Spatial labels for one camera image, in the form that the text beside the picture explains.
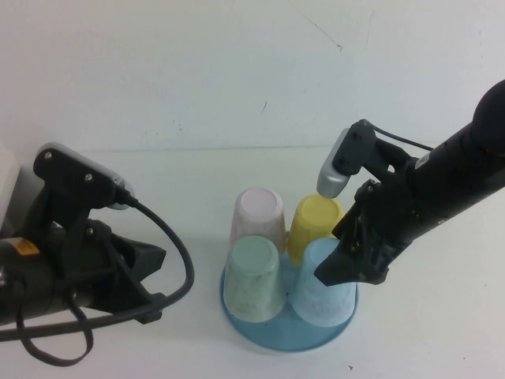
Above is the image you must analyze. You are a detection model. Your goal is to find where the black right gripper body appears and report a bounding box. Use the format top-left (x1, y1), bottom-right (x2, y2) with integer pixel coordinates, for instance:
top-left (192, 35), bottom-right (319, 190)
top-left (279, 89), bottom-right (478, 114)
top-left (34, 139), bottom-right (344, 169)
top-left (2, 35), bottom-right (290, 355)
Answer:
top-left (356, 178), bottom-right (420, 249)

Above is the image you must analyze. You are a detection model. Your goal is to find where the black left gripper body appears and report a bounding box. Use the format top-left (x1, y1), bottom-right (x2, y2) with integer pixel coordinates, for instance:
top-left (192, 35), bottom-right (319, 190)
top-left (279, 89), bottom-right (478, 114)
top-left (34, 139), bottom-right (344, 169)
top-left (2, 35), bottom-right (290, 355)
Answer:
top-left (50, 219), bottom-right (154, 317)

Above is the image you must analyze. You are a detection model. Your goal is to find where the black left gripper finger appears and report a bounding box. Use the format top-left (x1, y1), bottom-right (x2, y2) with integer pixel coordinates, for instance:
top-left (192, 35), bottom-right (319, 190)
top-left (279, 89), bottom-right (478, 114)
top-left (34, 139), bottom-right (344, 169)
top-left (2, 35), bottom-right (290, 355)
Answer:
top-left (113, 234), bottom-right (167, 283)
top-left (118, 281), bottom-right (165, 326)

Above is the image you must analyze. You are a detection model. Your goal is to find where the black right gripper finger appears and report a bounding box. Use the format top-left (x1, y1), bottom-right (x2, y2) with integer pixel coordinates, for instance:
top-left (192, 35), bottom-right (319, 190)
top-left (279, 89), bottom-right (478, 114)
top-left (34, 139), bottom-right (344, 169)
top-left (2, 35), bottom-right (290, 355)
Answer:
top-left (361, 243), bottom-right (396, 286)
top-left (312, 202), bottom-right (367, 288)

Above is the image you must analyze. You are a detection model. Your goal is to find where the light blue plastic cup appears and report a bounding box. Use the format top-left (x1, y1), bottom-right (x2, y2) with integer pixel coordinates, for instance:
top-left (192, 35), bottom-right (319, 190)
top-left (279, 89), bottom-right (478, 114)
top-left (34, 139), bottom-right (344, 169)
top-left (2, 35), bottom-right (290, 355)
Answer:
top-left (291, 238), bottom-right (356, 327)

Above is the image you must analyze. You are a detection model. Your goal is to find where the yellow plastic cup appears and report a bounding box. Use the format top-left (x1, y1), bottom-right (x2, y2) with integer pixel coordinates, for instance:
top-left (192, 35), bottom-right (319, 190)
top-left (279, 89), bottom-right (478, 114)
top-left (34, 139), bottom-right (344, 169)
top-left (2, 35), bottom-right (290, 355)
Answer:
top-left (286, 194), bottom-right (348, 265)

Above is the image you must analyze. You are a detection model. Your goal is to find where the mint green plastic cup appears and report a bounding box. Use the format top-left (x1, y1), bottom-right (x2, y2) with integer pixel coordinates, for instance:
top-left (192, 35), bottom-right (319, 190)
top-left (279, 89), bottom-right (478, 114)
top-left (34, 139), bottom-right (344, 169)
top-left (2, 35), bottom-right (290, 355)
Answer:
top-left (223, 235), bottom-right (286, 321)

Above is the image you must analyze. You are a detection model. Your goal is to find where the blue round cup stand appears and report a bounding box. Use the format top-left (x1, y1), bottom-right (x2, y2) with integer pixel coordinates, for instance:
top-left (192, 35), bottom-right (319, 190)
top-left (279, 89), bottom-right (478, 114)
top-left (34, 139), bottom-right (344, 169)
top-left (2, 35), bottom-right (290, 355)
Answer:
top-left (219, 231), bottom-right (360, 351)

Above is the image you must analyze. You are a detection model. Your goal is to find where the pale pink plastic cup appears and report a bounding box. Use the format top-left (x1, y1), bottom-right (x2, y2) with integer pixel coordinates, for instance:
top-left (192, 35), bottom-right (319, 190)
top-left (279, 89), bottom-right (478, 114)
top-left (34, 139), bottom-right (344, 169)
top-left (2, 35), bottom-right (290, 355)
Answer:
top-left (230, 188), bottom-right (287, 257)

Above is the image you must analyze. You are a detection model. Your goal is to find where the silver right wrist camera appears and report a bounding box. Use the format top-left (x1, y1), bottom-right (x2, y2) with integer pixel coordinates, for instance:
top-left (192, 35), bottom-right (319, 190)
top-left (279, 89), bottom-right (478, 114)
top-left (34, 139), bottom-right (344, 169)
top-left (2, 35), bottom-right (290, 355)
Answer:
top-left (316, 119), bottom-right (399, 198)

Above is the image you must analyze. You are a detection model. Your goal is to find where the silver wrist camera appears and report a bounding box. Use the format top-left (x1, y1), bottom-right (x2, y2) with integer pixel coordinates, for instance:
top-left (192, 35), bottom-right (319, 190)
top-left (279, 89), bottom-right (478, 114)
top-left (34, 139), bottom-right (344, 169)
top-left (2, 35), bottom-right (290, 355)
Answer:
top-left (316, 119), bottom-right (399, 198)
top-left (32, 141), bottom-right (138, 238)

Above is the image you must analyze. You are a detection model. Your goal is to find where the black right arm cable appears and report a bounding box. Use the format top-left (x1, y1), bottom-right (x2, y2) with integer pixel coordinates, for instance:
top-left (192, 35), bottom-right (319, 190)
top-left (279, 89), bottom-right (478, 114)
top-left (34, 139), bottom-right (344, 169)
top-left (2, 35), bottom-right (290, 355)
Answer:
top-left (370, 124), bottom-right (435, 152)

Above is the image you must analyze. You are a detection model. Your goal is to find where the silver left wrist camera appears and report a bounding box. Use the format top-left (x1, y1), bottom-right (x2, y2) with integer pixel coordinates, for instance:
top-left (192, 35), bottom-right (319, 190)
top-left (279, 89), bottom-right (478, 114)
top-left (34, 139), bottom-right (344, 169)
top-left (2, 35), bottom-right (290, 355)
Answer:
top-left (32, 141), bottom-right (138, 238)

